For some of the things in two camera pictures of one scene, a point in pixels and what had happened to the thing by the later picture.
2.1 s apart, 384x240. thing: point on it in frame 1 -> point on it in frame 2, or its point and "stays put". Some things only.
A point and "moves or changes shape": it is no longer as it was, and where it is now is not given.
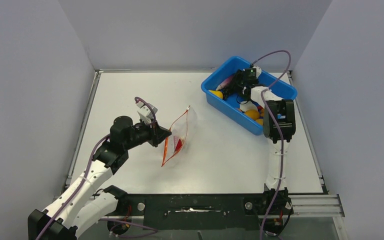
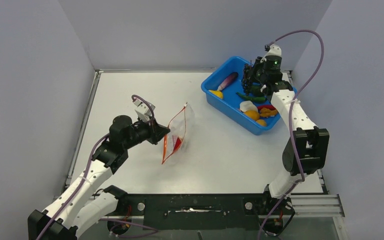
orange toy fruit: x=252 y=113 stays put
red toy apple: x=179 y=145 stays put
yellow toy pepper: x=217 y=93 stays put
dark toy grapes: x=228 y=90 moves or changes shape
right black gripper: x=239 y=76 -> x=257 y=65
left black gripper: x=157 y=133 stays put
